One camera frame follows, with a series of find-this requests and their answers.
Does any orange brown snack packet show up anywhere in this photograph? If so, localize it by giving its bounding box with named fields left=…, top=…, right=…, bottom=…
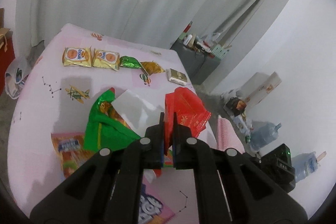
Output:
left=140, top=61, right=165, bottom=75

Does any blue water jug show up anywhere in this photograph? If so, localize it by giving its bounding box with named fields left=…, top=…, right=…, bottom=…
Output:
left=248, top=122, right=282, bottom=152

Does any pink printed tablecloth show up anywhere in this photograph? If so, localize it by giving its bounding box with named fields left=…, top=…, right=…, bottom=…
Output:
left=8, top=23, right=244, bottom=224

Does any black power cable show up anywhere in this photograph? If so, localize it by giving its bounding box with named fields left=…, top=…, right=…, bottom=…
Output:
left=194, top=49, right=208, bottom=75

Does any grey cabinet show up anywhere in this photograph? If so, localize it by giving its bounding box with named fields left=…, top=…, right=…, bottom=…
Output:
left=171, top=39, right=221, bottom=84

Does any rolled printed sheet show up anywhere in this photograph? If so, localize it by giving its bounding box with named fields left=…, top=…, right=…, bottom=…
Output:
left=241, top=72, right=282, bottom=109

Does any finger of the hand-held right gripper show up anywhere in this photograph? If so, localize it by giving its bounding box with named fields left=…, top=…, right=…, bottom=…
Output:
left=243, top=152, right=264, bottom=170

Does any small beige box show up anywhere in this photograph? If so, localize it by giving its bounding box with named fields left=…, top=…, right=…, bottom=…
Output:
left=168, top=68, right=189, bottom=86

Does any pink packet blue print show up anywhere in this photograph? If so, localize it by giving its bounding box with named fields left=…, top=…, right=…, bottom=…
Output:
left=136, top=182, right=176, bottom=224

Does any clear plastic bag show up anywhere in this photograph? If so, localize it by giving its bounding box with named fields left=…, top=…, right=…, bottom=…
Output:
left=5, top=56, right=44, bottom=100

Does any crumpled white plastic bag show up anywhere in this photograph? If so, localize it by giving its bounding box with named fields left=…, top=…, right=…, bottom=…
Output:
left=220, top=89, right=243, bottom=102

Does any red gift bag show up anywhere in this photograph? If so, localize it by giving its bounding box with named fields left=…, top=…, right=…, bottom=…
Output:
left=0, top=27, right=15, bottom=96

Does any green snack packet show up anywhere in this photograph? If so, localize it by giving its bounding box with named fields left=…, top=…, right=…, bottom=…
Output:
left=84, top=89, right=143, bottom=153

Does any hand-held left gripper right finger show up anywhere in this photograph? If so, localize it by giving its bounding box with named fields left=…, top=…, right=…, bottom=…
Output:
left=172, top=111, right=307, bottom=224

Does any yellow snack packet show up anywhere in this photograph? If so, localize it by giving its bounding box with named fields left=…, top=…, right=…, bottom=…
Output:
left=62, top=47, right=92, bottom=68
left=92, top=49, right=121, bottom=71

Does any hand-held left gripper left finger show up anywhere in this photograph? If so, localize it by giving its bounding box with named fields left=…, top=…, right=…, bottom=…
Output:
left=30, top=112, right=166, bottom=224

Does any red foil packet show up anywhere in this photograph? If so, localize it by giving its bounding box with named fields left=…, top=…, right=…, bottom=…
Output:
left=163, top=87, right=212, bottom=161

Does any green foil packet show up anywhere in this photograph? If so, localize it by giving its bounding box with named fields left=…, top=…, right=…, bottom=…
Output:
left=119, top=55, right=141, bottom=69

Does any green plastic basket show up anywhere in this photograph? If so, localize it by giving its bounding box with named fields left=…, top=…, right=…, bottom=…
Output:
left=210, top=42, right=232, bottom=60

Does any orange striped snack packet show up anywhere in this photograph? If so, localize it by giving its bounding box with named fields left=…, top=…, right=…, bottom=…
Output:
left=51, top=132, right=96, bottom=179

